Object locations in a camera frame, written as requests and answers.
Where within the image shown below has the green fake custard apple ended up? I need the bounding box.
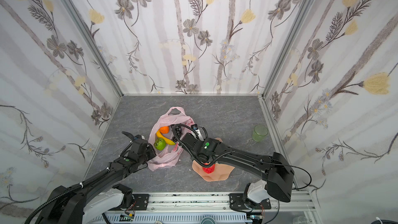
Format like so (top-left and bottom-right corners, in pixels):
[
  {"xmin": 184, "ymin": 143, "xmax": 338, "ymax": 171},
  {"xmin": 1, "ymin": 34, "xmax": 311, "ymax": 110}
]
[{"xmin": 154, "ymin": 138, "xmax": 167, "ymax": 151}]

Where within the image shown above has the red fake strawberry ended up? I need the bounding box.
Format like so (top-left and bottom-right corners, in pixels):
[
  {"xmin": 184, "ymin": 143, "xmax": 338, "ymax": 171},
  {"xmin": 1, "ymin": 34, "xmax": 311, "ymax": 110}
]
[{"xmin": 202, "ymin": 164, "xmax": 216, "ymax": 174}]

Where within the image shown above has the pink plastic bag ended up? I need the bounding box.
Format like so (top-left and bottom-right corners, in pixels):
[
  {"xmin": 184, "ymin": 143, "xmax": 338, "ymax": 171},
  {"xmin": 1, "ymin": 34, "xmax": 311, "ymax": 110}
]
[{"xmin": 148, "ymin": 107, "xmax": 194, "ymax": 172}]

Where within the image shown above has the pink scalloped bowl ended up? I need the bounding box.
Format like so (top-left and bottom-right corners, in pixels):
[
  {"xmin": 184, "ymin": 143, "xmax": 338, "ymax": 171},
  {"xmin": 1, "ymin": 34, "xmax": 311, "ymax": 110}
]
[{"xmin": 192, "ymin": 136, "xmax": 235, "ymax": 183}]

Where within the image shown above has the orange fake fruit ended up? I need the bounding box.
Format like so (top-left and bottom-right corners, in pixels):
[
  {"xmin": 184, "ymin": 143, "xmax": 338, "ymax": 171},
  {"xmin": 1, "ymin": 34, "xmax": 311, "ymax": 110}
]
[{"xmin": 159, "ymin": 126, "xmax": 170, "ymax": 134}]

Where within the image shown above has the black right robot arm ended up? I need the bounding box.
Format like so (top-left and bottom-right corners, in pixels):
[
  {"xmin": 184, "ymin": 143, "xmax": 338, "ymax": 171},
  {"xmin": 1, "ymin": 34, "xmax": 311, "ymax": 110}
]
[{"xmin": 171, "ymin": 124, "xmax": 300, "ymax": 208}]

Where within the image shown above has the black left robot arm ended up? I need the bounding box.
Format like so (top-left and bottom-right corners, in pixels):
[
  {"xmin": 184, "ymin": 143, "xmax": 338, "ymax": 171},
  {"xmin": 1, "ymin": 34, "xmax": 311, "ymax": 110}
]
[{"xmin": 25, "ymin": 132, "xmax": 156, "ymax": 224}]

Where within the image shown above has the yellow fake banana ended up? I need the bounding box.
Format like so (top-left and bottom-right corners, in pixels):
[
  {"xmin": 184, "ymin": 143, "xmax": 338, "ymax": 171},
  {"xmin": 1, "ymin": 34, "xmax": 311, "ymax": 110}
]
[{"xmin": 156, "ymin": 130, "xmax": 176, "ymax": 145}]

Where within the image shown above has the dark fake grape bunch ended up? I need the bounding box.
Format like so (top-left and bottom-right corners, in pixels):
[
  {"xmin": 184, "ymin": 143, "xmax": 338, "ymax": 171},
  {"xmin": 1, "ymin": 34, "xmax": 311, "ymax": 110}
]
[{"xmin": 171, "ymin": 125, "xmax": 182, "ymax": 143}]

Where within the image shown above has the green translucent cup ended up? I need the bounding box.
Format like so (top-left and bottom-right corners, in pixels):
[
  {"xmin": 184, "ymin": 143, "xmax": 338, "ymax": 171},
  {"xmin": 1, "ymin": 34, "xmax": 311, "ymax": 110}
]
[{"xmin": 252, "ymin": 124, "xmax": 269, "ymax": 142}]

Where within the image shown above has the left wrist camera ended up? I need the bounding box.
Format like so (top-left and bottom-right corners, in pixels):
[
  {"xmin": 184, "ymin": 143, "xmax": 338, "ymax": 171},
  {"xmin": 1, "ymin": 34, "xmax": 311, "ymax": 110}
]
[{"xmin": 133, "ymin": 135, "xmax": 145, "ymax": 141}]

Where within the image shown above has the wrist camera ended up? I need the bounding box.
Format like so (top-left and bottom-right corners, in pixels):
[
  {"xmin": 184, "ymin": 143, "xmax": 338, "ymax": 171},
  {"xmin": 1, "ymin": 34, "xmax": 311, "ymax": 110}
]
[
  {"xmin": 133, "ymin": 135, "xmax": 145, "ymax": 141},
  {"xmin": 191, "ymin": 124, "xmax": 204, "ymax": 141}
]

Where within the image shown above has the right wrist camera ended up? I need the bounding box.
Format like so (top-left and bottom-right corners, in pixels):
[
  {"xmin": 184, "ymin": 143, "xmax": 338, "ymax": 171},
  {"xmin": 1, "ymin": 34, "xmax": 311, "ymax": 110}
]
[{"xmin": 191, "ymin": 124, "xmax": 204, "ymax": 141}]

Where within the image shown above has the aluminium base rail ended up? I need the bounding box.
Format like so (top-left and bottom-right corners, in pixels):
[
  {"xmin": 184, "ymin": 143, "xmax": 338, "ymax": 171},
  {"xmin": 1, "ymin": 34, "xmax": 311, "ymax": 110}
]
[{"xmin": 70, "ymin": 189, "xmax": 321, "ymax": 224}]

